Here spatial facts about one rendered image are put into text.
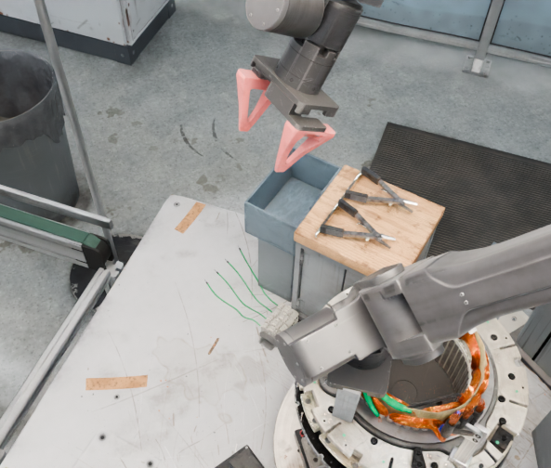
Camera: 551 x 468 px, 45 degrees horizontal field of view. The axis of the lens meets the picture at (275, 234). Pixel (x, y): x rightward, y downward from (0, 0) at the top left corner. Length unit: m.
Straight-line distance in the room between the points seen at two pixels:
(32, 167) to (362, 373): 1.79
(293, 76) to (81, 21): 2.52
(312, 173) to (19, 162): 1.28
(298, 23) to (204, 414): 0.79
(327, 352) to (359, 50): 2.78
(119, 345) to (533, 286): 0.99
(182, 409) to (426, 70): 2.34
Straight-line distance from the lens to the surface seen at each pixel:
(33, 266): 2.51
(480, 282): 0.51
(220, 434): 1.25
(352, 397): 0.86
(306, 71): 0.75
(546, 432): 1.28
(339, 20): 0.73
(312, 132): 0.74
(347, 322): 0.62
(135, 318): 1.38
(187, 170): 2.70
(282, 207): 1.26
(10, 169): 2.36
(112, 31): 3.15
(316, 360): 0.61
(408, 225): 1.16
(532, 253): 0.48
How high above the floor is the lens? 1.95
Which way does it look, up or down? 52 degrees down
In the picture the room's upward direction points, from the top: 2 degrees clockwise
